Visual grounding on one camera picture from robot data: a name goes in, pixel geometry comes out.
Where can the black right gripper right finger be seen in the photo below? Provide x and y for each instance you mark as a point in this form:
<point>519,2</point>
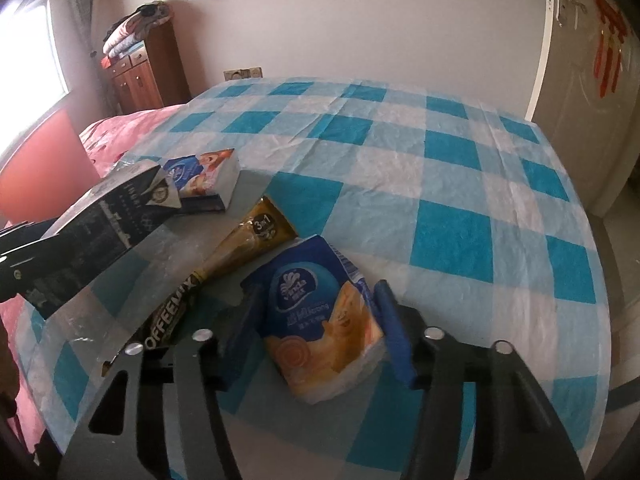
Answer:
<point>480,402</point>

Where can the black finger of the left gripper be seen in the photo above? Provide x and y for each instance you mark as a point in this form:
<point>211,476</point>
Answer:
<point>28,260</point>

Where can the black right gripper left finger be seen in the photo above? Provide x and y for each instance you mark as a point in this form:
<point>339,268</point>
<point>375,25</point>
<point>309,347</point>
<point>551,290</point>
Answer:
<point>165,401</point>

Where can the blue Vinda tissue pack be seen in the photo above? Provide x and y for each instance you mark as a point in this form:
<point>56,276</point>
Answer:
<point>319,322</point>

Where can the gold coffeemix sachet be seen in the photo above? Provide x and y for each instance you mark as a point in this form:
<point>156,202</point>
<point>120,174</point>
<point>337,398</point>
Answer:
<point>263,229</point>

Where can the orange plastic basin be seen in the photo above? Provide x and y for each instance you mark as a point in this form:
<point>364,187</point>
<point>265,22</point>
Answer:
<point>47,173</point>

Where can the pink love you bedspread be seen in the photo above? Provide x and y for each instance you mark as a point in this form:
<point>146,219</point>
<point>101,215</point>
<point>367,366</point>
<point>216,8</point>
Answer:
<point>60,355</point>

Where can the bright window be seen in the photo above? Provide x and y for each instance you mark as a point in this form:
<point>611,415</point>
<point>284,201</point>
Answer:
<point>32,80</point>

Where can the brown wooden cabinet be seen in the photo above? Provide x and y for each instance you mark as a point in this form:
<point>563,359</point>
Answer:
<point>150,74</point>

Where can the folded blankets pile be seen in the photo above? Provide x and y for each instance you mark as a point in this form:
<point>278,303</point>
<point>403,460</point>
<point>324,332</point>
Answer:
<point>135,27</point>

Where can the grey window curtain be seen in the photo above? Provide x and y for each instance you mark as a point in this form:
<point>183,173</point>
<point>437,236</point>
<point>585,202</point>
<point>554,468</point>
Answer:
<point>82,13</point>

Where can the blue white checkered tablecloth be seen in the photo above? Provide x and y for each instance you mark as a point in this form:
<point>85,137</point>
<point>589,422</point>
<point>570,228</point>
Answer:
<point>467,213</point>

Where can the white door with red decal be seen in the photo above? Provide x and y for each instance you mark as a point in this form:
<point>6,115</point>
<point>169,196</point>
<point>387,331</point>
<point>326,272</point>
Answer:
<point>586,96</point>

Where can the wall power socket strip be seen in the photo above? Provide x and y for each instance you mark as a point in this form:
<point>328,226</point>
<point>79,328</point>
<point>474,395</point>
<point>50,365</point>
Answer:
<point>243,73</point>

